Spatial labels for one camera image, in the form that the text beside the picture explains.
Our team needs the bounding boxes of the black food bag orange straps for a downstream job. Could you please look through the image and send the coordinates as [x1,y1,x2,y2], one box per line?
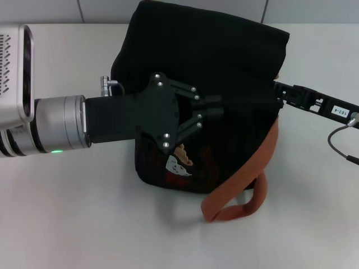
[110,0,291,224]

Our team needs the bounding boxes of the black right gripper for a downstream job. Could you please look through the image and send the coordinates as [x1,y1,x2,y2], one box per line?
[272,80,359,126]

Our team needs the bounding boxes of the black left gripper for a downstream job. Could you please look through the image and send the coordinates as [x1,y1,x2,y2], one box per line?
[85,72,181,155]

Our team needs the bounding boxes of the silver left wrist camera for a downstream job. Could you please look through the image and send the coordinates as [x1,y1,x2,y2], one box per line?
[0,24,36,129]

